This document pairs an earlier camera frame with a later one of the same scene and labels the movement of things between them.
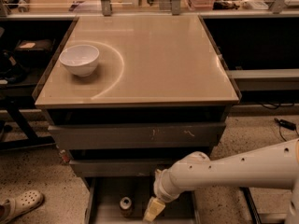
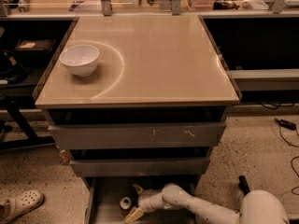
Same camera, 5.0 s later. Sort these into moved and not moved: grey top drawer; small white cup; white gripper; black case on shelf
Moved: white gripper
Not moved: black case on shelf; small white cup; grey top drawer
